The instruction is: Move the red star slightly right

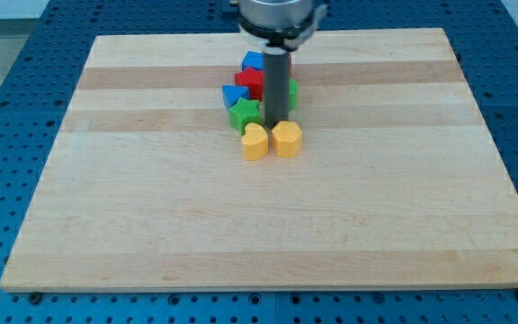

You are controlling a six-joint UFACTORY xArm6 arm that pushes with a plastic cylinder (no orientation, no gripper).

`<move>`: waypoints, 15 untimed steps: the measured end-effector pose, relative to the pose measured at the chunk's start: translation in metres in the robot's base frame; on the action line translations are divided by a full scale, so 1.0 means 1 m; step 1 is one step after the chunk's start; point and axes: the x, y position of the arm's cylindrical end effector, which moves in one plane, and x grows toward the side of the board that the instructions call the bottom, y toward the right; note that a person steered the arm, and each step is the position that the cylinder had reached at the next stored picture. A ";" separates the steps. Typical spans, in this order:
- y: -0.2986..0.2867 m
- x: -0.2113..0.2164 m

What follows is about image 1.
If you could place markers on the green round block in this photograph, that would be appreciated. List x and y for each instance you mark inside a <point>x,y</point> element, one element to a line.
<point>293,94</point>

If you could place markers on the red star block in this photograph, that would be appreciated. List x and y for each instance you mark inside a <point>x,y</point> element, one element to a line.
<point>253,80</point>

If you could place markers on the wooden board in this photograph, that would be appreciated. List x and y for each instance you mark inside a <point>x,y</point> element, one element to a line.
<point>398,186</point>

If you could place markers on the yellow heart block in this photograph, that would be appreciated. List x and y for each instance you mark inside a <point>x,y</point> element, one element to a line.
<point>255,142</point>

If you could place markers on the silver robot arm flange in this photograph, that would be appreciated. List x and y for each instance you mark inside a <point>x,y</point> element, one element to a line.
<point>279,26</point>

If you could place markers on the blue triangle block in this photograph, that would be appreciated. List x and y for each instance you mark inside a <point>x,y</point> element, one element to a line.
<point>232,93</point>

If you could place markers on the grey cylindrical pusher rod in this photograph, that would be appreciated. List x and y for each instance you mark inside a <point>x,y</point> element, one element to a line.
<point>276,87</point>

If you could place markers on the green star block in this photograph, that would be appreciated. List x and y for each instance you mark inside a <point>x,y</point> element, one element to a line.
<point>243,112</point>

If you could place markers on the yellow hexagon block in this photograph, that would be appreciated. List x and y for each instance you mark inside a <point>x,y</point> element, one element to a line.
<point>287,139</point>

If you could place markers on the blue cube block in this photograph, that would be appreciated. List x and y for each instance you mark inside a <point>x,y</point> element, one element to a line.
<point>252,59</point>

